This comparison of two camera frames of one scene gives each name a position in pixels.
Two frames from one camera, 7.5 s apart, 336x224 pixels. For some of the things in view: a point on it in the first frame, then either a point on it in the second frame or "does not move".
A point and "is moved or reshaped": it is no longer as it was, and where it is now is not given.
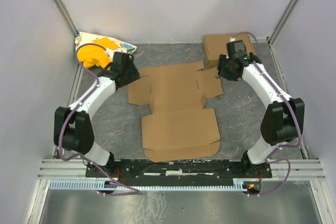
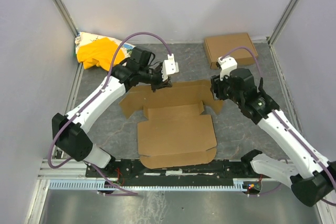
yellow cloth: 91,55 does not move
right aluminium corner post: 290,7 does not move
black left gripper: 130,74 -> 159,77
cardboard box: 178,127 is moved or reshaped
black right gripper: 224,69 -> 218,87
